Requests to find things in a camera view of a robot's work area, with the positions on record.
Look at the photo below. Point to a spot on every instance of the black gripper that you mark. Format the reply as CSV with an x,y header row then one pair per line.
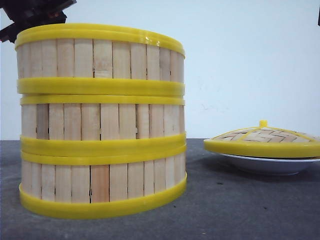
x,y
27,14

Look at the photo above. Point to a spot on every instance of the bamboo steamer basket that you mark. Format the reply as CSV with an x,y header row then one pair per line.
x,y
96,63
88,127
105,191

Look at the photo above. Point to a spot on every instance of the woven bamboo steamer lid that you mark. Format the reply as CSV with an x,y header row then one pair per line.
x,y
266,142

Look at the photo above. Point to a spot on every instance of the white ceramic plate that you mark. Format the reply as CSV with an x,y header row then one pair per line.
x,y
267,166

